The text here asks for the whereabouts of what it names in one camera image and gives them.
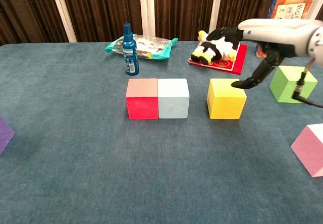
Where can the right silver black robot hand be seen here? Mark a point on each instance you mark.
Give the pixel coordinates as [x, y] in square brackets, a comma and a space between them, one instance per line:
[277, 32]

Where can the yellow foam cube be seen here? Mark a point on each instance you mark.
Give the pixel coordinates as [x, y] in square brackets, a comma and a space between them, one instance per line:
[224, 105]

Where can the pink foam cube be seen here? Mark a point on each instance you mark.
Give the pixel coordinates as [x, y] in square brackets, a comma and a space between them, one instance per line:
[310, 150]

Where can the red foam cube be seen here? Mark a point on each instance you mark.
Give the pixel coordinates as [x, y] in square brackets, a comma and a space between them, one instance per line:
[141, 106]

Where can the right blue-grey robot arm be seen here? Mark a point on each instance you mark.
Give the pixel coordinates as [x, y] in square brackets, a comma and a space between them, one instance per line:
[318, 45]

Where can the blue orange biscuit box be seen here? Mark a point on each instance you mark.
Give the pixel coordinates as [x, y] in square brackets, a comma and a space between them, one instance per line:
[290, 7]

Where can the flat red gift box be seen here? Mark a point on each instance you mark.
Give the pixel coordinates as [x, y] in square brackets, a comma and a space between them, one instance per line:
[239, 62]

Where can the green foam cube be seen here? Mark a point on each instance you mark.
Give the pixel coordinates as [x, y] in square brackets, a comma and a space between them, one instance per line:
[282, 87]

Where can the black white plush penguin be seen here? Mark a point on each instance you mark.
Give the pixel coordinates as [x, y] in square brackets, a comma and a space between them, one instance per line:
[217, 50]

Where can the teal snack bag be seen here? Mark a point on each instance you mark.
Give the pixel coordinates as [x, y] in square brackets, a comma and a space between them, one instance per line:
[154, 47]

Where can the light blue foam cube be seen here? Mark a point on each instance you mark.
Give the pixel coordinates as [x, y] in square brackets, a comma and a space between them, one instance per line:
[172, 103]

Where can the blue spray bottle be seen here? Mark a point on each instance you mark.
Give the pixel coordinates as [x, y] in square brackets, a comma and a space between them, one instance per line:
[130, 57]

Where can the dark brown curtain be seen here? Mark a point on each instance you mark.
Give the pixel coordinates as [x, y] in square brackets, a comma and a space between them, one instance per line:
[101, 7]

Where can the teal table mat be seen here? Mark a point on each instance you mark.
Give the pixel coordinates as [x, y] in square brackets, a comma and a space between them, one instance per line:
[161, 171]

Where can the purple foam cube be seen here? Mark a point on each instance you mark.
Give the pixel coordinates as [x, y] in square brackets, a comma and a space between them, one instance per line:
[5, 135]

